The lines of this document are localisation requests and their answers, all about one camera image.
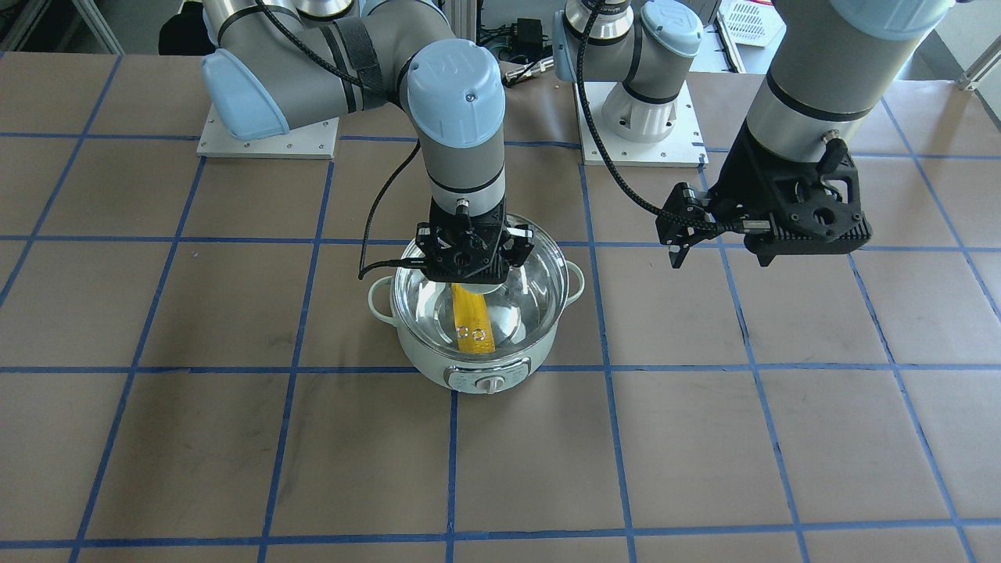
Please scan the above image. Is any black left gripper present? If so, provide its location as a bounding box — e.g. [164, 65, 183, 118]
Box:
[655, 125, 791, 269]

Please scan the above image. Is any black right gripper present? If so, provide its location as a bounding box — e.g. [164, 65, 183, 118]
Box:
[414, 222, 535, 293]

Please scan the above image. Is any glass pot lid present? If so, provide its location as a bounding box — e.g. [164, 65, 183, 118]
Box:
[391, 215, 569, 360]

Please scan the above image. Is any yellow corn cob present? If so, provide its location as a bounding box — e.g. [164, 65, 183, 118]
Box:
[451, 284, 497, 355]

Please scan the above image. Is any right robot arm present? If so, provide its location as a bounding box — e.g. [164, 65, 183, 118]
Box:
[201, 1, 533, 285]

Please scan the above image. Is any pale green electric pot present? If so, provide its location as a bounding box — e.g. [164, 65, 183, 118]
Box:
[368, 214, 585, 393]

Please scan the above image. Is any black power adapter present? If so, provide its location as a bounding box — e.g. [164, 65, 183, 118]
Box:
[510, 18, 544, 60]

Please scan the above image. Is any white plastic basket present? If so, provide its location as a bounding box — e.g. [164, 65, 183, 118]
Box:
[719, 1, 786, 47]

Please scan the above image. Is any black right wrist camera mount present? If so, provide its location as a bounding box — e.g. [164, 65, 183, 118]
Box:
[423, 199, 511, 284]

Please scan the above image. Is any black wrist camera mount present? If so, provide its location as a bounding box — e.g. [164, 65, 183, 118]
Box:
[744, 131, 873, 256]
[423, 199, 511, 284]

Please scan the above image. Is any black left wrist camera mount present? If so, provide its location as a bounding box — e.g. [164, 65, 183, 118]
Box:
[744, 131, 873, 256]

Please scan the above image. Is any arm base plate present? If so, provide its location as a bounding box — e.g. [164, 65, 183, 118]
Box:
[585, 82, 709, 167]
[196, 106, 340, 160]

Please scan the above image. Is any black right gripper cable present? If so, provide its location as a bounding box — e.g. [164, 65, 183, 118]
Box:
[250, 0, 427, 282]

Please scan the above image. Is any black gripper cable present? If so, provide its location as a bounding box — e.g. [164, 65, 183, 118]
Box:
[575, 0, 775, 235]
[250, 0, 427, 282]

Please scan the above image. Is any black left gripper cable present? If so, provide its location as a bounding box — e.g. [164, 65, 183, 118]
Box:
[575, 0, 775, 235]

